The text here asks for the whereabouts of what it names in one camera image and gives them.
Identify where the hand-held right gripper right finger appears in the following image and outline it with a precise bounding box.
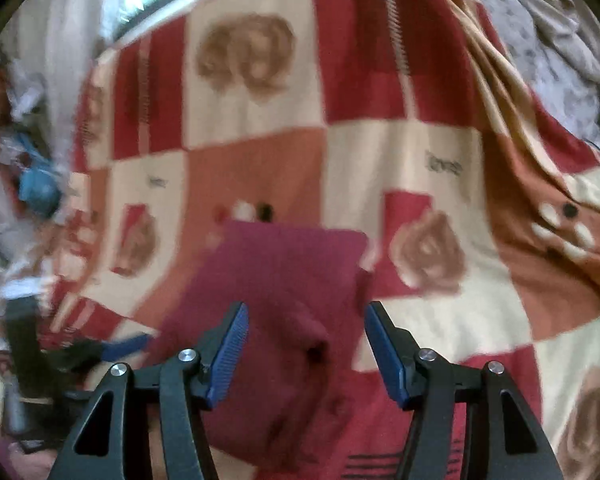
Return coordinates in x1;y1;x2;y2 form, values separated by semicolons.
364;301;563;480

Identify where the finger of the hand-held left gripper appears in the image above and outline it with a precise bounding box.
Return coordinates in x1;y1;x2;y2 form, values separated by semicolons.
55;332;154;376

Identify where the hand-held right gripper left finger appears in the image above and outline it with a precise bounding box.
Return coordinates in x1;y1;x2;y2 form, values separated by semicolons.
47;301;250;480

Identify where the maroon shirt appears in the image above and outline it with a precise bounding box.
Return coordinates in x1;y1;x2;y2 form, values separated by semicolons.
147;219;376;476

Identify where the blue plastic item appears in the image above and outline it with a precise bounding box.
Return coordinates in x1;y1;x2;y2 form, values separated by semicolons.
17;157;63;218

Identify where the red checked printed blanket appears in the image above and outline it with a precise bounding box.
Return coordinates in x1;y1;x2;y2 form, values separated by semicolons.
45;0;600;480

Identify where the grey floral bedsheet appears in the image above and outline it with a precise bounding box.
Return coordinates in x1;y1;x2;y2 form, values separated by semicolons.
460;0;600;161

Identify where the beige crumpled quilt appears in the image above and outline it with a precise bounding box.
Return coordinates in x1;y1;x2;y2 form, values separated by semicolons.
490;0;600;86

